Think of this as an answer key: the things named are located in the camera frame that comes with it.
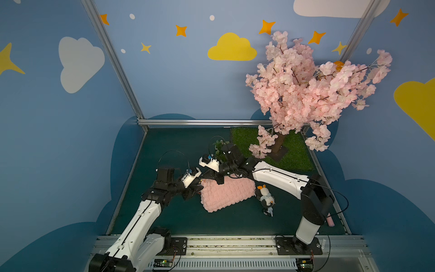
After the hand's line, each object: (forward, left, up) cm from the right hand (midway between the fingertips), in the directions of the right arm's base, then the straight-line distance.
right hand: (205, 173), depth 78 cm
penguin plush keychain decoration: (-5, -31, -14) cm, 34 cm away
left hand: (-2, +3, -4) cm, 6 cm away
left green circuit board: (-34, +15, -19) cm, 42 cm away
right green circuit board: (-31, -46, -20) cm, 59 cm away
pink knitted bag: (-6, -6, -11) cm, 14 cm away
